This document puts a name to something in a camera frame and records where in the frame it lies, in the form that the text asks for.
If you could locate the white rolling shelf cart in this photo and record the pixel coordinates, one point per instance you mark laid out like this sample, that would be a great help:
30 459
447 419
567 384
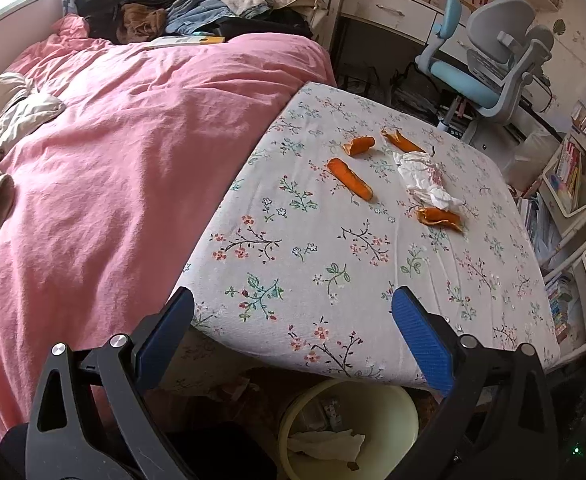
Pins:
580 220

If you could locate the blue grey desk chair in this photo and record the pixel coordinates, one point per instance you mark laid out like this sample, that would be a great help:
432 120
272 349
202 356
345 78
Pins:
493 55

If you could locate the pink blanket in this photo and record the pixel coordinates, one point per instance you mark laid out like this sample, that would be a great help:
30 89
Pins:
123 170

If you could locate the pile of paper notebooks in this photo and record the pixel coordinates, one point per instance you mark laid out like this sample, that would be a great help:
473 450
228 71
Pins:
538 230

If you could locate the wide orange peel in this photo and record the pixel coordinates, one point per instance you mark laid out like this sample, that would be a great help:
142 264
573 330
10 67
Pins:
438 217

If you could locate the stack of books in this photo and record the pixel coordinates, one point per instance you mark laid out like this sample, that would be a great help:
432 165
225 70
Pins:
560 305

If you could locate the black striped bag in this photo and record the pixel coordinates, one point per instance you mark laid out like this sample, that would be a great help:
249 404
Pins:
373 87

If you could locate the white desk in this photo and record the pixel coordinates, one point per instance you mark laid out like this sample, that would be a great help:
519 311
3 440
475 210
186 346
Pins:
388 7

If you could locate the long orange peel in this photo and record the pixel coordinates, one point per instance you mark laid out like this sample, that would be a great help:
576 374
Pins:
350 179

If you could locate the short curled orange peel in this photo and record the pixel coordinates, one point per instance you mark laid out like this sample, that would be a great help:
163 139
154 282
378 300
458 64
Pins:
359 146

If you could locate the yellow book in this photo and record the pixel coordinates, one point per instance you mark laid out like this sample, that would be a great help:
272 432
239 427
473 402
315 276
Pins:
183 41

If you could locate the blue denim garment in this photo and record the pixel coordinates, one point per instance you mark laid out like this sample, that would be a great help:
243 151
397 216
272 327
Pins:
198 12

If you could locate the thin orange peel strip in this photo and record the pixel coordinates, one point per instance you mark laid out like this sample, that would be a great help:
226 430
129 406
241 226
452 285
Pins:
402 142

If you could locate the row of colourful books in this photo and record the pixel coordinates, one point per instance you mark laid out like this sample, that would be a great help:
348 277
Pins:
569 165

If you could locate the white paper bag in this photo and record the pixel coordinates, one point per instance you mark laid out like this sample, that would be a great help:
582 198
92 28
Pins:
530 147

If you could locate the floral cloth covered table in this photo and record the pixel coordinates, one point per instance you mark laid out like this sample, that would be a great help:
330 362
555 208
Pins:
323 240

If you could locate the white grey garment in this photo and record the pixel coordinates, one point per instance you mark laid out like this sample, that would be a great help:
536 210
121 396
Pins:
238 0

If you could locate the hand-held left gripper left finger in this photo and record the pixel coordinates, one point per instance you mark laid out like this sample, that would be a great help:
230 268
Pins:
165 340

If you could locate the clear plastic bottle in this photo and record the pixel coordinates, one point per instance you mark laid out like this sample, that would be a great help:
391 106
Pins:
323 412

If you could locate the white tissue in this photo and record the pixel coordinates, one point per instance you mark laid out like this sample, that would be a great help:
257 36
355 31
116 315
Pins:
423 175

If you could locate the yellow plastic bin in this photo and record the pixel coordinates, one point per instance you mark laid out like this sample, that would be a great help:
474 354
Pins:
393 420

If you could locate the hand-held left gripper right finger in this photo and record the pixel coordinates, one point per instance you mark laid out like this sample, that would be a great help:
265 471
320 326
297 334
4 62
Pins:
420 337

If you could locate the brown garment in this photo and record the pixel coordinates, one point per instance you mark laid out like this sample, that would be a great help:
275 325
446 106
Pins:
140 22

